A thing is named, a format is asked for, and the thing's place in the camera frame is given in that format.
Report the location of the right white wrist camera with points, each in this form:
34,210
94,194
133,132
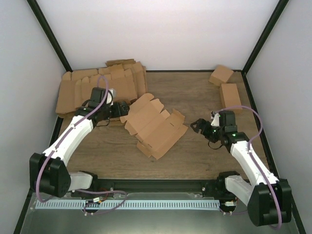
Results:
215,119

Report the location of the cardboard box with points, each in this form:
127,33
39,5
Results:
229,95
156,129
220,75

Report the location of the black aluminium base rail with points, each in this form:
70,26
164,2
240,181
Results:
210,188

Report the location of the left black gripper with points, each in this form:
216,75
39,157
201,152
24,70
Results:
124,111

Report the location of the black frame post left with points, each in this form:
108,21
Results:
49,33

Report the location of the light blue slotted cable duct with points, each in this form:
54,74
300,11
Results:
131,205

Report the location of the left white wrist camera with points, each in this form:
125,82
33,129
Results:
110,96

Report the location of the black frame post right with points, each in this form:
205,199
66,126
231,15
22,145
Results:
277,12

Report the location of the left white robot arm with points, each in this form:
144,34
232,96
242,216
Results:
48,170

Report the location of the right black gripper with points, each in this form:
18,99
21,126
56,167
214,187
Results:
201,122

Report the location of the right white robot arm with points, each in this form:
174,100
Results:
267,198

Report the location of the black frame post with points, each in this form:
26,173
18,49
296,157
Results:
49,33
277,12

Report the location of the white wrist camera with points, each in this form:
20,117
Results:
110,96
215,119

